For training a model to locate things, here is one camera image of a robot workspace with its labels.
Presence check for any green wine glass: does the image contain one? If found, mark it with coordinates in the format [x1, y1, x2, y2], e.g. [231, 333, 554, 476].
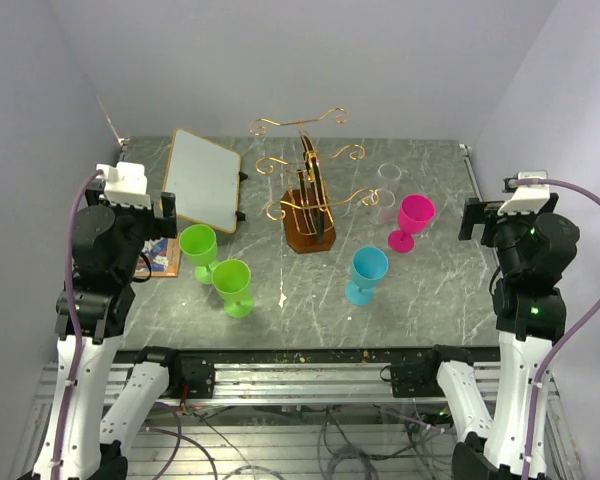
[179, 224, 219, 285]
[212, 259, 254, 318]

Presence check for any pink plastic wine glass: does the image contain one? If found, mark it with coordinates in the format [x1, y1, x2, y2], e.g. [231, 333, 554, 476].
[388, 194, 436, 254]

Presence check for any green wine glass front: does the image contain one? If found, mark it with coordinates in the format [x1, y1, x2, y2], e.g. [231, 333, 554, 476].
[212, 259, 254, 318]

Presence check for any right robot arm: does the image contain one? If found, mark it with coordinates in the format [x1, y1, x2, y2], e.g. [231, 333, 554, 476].
[420, 195, 580, 479]

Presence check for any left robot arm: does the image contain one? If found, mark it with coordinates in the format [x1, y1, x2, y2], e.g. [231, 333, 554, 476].
[28, 190, 184, 479]

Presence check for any blue plastic wine glass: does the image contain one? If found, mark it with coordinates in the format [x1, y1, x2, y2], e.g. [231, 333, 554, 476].
[345, 246, 389, 306]

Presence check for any framed picture card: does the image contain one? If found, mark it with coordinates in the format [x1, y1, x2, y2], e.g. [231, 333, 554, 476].
[135, 238, 181, 278]

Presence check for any clear plastic cup front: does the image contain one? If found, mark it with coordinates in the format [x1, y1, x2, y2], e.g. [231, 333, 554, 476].
[370, 188, 396, 224]

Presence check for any clear plastic cup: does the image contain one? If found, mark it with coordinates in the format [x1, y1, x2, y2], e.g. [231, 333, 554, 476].
[377, 163, 402, 193]
[370, 188, 396, 224]

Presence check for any clear plastic cup rear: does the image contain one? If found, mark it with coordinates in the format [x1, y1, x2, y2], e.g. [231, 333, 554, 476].
[377, 163, 402, 193]

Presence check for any small whiteboard yellow frame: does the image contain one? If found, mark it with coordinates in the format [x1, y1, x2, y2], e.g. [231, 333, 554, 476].
[162, 128, 248, 234]

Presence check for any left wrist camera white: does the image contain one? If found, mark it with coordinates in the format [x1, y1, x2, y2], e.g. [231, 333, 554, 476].
[96, 161, 152, 209]

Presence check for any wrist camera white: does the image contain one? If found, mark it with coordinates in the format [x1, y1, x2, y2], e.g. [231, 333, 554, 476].
[96, 161, 152, 209]
[497, 170, 550, 216]

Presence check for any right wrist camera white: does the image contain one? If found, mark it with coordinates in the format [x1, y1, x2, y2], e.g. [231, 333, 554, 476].
[497, 170, 550, 216]

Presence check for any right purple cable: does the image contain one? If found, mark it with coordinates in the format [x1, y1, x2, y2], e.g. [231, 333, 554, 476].
[522, 178, 600, 466]

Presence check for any purple cable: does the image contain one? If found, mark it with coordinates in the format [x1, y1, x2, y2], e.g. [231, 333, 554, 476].
[522, 178, 600, 466]
[49, 169, 106, 471]

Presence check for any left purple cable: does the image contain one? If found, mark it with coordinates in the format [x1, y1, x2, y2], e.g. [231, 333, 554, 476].
[49, 169, 106, 471]

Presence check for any gold wire glass rack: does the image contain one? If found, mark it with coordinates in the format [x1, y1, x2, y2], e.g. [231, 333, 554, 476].
[249, 107, 379, 254]

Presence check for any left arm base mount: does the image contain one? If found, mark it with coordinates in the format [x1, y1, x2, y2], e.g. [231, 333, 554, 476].
[175, 353, 216, 401]

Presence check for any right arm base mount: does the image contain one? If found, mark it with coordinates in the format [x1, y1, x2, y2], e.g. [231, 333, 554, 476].
[380, 350, 443, 399]

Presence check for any aluminium rail frame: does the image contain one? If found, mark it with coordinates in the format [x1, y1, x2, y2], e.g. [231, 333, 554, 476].
[29, 359, 576, 480]

